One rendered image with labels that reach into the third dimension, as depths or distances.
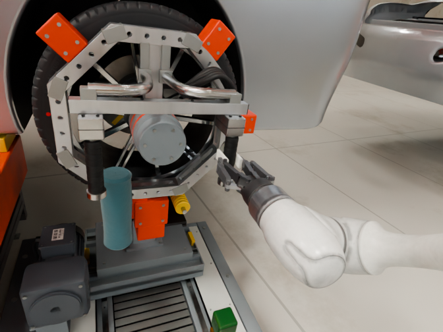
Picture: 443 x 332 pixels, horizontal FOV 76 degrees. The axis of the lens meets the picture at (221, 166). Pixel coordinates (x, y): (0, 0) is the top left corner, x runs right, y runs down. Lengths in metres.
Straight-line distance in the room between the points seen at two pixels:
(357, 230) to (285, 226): 0.16
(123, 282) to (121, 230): 0.43
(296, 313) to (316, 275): 1.04
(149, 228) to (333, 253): 0.75
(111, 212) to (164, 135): 0.28
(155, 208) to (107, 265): 0.37
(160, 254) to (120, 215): 0.47
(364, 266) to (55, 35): 0.84
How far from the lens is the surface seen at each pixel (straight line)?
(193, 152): 1.10
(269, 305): 1.52
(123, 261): 1.31
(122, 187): 0.85
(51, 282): 1.05
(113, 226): 0.92
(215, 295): 1.39
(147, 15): 0.93
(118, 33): 0.84
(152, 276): 1.34
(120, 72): 1.17
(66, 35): 0.84
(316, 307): 1.60
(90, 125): 0.66
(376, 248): 0.61
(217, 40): 0.90
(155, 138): 0.77
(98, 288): 1.33
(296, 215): 0.53
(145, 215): 1.06
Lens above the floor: 1.17
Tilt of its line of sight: 27 degrees down
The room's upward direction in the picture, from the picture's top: 9 degrees clockwise
